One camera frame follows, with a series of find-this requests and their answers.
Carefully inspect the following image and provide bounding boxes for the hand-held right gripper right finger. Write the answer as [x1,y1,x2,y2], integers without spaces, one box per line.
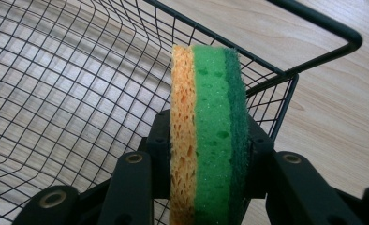
[245,113,275,200]

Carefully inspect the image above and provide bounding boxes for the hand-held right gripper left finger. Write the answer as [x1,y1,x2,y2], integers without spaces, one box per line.
[138,109,173,200]

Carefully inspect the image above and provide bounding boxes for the yellow sponge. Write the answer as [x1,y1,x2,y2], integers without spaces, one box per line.
[169,44,199,225]

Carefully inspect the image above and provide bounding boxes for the green sponge with scouring pad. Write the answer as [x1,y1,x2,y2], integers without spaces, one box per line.
[190,44,251,225]

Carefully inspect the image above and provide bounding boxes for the black wire basket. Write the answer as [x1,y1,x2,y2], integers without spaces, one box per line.
[0,0,364,225]

